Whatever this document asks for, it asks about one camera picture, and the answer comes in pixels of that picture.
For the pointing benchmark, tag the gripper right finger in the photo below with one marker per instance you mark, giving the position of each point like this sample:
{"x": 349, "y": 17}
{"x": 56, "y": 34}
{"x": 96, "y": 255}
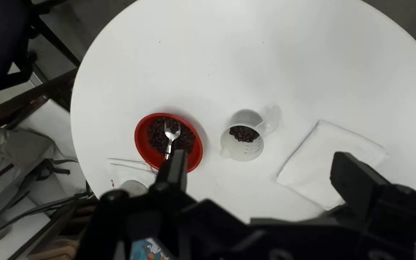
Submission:
{"x": 362, "y": 180}

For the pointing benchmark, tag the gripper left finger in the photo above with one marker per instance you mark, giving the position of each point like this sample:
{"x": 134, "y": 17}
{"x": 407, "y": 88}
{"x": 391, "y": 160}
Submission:
{"x": 174, "y": 170}

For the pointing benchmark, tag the clear plastic measuring jug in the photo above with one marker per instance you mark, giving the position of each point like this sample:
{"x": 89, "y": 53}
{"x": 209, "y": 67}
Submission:
{"x": 246, "y": 151}

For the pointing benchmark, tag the red bowl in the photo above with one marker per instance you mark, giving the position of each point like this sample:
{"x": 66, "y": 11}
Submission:
{"x": 144, "y": 144}

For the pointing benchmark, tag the metal spoon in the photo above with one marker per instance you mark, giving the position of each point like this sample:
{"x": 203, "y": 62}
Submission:
{"x": 171, "y": 130}

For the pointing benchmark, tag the white folded napkin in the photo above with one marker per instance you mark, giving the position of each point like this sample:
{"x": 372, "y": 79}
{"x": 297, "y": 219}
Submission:
{"x": 324, "y": 158}

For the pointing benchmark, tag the clear plastic container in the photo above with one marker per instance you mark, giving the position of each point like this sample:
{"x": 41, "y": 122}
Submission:
{"x": 126, "y": 169}

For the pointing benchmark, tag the blue picture box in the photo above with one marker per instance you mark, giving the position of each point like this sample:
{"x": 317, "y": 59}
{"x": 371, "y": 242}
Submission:
{"x": 145, "y": 249}

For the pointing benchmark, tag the black office chair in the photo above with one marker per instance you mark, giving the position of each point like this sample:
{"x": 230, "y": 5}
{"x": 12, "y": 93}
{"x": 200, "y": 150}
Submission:
{"x": 1, "y": 37}

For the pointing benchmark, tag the dark brown wooden post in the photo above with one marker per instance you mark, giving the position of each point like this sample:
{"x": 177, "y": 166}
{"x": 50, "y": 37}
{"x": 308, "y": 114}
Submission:
{"x": 30, "y": 98}

